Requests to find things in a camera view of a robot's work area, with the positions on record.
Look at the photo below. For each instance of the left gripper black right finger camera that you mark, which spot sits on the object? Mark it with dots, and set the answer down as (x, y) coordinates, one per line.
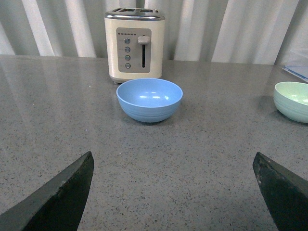
(284, 192)

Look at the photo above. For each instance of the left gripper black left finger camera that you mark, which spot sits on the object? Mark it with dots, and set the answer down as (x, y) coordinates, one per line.
(58, 205)

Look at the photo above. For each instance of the green bowl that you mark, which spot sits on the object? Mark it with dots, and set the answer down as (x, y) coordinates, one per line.
(291, 99)

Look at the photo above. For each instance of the blue bowl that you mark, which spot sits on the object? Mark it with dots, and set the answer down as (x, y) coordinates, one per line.
(149, 100)

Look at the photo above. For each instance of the cream two-slot toaster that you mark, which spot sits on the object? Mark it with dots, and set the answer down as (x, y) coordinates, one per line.
(135, 40)

